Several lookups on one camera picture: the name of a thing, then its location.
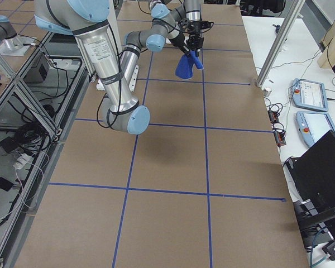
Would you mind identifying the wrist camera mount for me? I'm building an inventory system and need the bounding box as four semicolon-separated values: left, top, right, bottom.
178;18;214;35

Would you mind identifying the teach pendant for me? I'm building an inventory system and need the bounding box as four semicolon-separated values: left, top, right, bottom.
290;78;328;112
295;111;335;147

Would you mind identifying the lower teach pendant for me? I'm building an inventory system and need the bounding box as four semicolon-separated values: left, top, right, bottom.
295;111;335;147

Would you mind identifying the blue towel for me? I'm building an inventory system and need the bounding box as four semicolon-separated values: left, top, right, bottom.
175;51;204;80

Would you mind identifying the black monitor stand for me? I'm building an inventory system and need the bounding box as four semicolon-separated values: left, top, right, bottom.
293;200;335;251

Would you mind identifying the wooden board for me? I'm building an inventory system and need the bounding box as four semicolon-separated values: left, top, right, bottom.
318;20;335;69

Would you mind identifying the small silver cylinder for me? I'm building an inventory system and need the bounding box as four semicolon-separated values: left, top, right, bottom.
263;87;272;97

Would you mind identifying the upper teach pendant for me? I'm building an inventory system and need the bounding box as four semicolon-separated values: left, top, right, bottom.
290;78;328;112

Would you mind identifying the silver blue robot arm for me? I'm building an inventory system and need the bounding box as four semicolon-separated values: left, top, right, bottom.
183;0;204;55
34;1;190;135

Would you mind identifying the black laptop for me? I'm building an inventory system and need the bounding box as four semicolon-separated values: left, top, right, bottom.
287;130;335;208

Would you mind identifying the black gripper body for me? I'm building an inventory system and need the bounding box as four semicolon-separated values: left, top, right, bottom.
187;33;204;51
176;39;190;56

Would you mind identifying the aluminium frame post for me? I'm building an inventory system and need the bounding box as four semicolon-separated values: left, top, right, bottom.
255;0;305;88

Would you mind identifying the black usb hub upper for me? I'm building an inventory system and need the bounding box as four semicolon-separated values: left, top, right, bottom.
267;111;280;124

